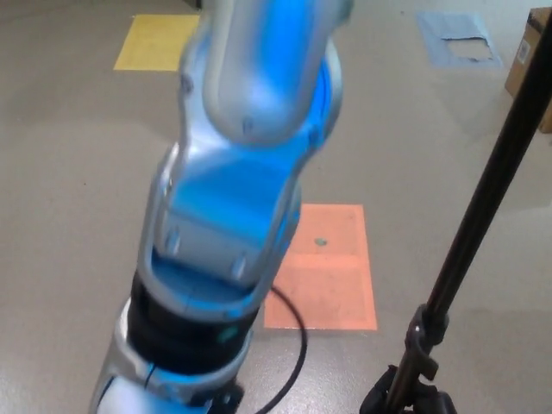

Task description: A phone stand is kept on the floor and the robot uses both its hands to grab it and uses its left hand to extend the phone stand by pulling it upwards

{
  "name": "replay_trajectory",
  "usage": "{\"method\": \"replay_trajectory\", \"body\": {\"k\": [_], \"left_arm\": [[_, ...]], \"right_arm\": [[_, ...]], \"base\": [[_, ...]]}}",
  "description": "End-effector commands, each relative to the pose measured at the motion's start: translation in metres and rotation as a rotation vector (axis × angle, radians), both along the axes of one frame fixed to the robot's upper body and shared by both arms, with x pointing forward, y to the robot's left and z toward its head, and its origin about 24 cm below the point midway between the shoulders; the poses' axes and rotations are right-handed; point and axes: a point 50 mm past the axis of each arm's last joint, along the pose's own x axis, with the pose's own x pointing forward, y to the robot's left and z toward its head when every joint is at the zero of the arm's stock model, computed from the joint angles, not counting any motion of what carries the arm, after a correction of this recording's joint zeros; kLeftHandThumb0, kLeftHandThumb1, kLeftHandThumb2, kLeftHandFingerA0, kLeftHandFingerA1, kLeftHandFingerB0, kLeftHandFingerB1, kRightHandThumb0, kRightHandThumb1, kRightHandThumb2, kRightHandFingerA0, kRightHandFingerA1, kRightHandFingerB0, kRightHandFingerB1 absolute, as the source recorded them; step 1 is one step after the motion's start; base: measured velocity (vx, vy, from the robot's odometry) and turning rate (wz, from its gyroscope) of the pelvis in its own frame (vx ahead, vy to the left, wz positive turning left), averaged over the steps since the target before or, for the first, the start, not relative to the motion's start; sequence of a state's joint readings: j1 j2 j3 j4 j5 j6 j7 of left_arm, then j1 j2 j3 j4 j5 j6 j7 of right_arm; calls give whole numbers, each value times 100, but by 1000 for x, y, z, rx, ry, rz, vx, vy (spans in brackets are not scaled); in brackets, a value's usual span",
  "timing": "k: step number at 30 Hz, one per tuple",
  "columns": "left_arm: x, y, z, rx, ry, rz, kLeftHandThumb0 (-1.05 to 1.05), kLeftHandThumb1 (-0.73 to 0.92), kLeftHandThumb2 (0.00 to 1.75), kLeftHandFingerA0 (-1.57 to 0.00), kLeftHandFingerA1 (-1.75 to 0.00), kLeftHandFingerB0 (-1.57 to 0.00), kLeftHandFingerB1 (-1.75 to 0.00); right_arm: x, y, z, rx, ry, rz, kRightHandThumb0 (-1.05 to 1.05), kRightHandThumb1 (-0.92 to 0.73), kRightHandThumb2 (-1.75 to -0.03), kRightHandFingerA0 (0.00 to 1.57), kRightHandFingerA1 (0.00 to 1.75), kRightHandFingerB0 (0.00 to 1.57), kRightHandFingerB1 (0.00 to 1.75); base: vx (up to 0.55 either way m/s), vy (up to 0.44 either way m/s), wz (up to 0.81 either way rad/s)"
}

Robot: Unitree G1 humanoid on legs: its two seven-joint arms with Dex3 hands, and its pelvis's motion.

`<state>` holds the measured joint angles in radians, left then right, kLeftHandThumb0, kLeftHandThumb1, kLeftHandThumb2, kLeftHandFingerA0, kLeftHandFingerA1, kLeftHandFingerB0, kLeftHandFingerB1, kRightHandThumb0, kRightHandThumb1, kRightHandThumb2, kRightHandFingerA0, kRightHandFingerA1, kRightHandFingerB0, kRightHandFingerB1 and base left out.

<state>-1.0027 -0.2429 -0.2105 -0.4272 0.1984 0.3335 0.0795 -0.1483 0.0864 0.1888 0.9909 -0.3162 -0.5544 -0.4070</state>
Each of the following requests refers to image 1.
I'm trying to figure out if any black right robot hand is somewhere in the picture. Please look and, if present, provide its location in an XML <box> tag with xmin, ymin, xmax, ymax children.
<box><xmin>361</xmin><ymin>364</ymin><xmax>459</xmax><ymax>414</ymax></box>

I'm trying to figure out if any black telescopic phone stand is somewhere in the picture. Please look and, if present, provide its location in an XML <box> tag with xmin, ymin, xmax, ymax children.
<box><xmin>386</xmin><ymin>0</ymin><xmax>552</xmax><ymax>414</ymax></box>

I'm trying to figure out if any orange paper sheet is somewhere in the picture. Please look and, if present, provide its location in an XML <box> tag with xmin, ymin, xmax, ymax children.
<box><xmin>263</xmin><ymin>204</ymin><xmax>380</xmax><ymax>332</ymax></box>

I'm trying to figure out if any brown cardboard box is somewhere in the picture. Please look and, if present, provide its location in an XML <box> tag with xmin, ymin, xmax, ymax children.
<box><xmin>504</xmin><ymin>8</ymin><xmax>552</xmax><ymax>135</ymax></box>

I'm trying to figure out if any torn blue paper sheet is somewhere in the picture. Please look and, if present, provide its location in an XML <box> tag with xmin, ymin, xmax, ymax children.
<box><xmin>415</xmin><ymin>11</ymin><xmax>505</xmax><ymax>68</ymax></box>

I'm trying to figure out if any yellow paper sheet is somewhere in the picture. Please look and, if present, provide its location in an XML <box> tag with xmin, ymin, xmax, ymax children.
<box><xmin>112</xmin><ymin>14</ymin><xmax>202</xmax><ymax>71</ymax></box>

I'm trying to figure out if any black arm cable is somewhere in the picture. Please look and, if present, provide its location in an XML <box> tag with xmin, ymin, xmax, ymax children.
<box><xmin>257</xmin><ymin>286</ymin><xmax>310</xmax><ymax>414</ymax></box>

